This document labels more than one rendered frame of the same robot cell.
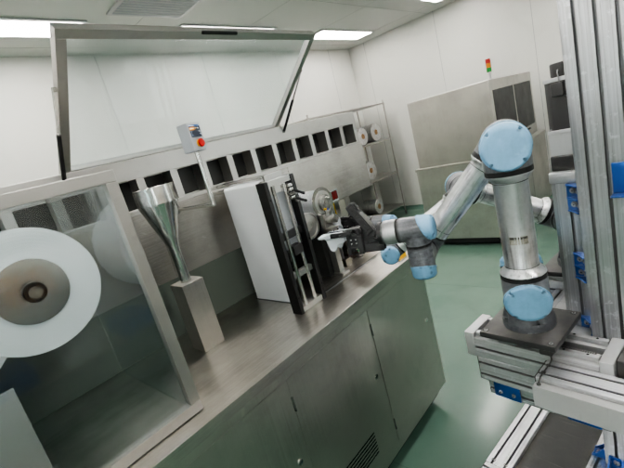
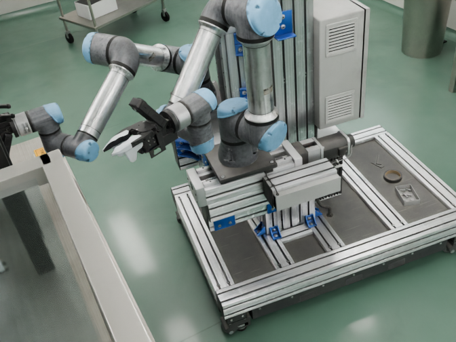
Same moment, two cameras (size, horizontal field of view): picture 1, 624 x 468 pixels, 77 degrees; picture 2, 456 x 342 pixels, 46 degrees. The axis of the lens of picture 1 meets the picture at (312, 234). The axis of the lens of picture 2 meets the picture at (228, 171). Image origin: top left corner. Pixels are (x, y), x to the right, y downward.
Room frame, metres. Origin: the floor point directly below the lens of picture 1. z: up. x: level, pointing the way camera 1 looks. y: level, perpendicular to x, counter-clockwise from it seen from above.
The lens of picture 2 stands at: (0.54, 0.93, 2.02)
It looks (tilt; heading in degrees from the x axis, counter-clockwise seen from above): 38 degrees down; 292
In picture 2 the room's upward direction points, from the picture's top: 8 degrees counter-clockwise
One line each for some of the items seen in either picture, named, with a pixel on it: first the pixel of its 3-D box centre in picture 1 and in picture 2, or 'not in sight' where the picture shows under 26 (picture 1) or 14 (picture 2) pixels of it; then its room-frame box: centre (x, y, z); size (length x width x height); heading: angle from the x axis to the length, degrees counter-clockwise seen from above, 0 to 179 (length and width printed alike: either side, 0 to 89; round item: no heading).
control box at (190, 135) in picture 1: (193, 137); not in sight; (1.47, 0.32, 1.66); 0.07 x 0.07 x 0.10; 61
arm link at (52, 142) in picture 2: not in sight; (57, 142); (1.67, -0.32, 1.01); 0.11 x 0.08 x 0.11; 168
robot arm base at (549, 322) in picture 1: (526, 307); (237, 144); (1.11, -0.60, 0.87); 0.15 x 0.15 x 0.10
